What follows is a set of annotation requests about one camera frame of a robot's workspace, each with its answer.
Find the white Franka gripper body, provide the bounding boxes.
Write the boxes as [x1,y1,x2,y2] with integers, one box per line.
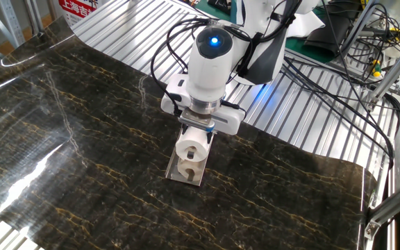
[160,72,247,136]

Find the white paper roll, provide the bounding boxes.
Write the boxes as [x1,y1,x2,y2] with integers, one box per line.
[175,125,212,163]

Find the black gold marble mat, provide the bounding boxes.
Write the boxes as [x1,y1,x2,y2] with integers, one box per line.
[0,15,378,250]

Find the white paper sheet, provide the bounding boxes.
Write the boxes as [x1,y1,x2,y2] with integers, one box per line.
[285,10,326,39]

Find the black bag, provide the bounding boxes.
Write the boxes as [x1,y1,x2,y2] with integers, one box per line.
[303,3,360,58]

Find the yellow green screwdriver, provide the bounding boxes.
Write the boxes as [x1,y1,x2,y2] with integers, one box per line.
[369,57,383,78]

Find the red white sign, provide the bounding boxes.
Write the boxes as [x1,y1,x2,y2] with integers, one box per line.
[58,0,99,25]

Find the grey slotted metal rack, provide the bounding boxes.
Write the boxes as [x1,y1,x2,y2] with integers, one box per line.
[0,0,44,49]

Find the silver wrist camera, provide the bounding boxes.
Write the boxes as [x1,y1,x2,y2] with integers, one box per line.
[178,109,217,133]

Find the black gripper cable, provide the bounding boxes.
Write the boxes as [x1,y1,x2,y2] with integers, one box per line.
[220,99,248,117]

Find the black camera cable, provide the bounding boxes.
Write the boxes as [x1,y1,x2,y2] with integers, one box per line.
[150,17,222,117]

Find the aluminium frame beam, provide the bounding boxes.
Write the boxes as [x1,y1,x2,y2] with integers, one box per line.
[365,33,400,112]
[362,169,400,240]
[337,0,385,63]

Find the black cable bundle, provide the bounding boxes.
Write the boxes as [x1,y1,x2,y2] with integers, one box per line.
[279,55,400,171]

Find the tangled black cables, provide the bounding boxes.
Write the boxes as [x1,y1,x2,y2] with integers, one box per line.
[319,0,400,86]

